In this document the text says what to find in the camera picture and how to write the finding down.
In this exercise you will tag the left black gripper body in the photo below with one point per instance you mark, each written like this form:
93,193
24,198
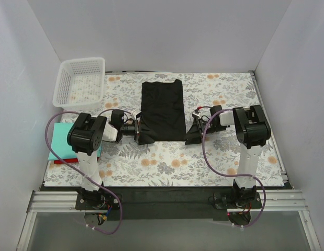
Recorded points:
137,129

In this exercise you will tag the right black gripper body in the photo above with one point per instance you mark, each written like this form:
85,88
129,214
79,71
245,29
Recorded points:
199,126

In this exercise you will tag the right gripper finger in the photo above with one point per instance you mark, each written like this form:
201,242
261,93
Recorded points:
193,129
193,139

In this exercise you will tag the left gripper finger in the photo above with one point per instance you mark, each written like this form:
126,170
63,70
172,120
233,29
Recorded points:
142,126
143,139

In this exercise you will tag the black t shirt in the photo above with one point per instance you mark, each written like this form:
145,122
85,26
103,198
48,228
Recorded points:
162,107

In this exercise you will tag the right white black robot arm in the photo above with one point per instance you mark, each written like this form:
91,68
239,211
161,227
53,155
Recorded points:
252,132

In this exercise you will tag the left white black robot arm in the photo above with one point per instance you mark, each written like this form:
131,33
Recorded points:
85,138

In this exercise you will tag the folded red t shirt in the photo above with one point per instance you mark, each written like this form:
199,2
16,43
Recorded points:
69,160

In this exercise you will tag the white plastic basket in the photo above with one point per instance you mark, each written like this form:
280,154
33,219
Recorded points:
80,84

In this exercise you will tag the folded teal t shirt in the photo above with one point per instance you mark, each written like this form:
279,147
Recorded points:
60,144

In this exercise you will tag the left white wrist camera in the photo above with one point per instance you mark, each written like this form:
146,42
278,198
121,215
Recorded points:
135,114

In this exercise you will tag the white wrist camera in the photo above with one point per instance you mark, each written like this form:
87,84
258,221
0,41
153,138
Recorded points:
135,114
196,114

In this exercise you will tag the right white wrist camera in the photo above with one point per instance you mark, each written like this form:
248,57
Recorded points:
196,114

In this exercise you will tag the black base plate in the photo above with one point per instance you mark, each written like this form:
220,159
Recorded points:
146,203

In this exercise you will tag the aluminium front rail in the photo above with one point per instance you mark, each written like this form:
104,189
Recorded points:
65,201

